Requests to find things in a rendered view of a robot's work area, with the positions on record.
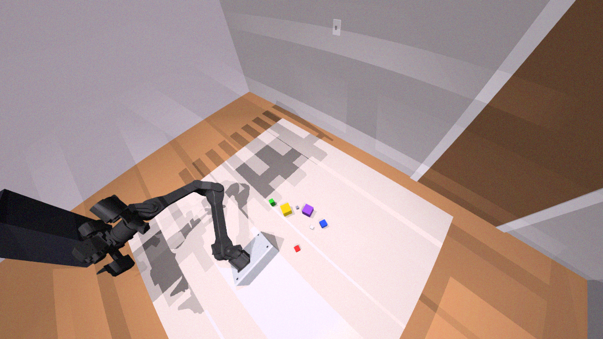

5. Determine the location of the purple cube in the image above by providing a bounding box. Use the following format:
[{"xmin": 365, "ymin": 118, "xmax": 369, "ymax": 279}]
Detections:
[{"xmin": 302, "ymin": 204, "xmax": 314, "ymax": 217}]

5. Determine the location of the yellow cube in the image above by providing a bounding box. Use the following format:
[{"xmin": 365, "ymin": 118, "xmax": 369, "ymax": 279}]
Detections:
[{"xmin": 280, "ymin": 203, "xmax": 292, "ymax": 217}]

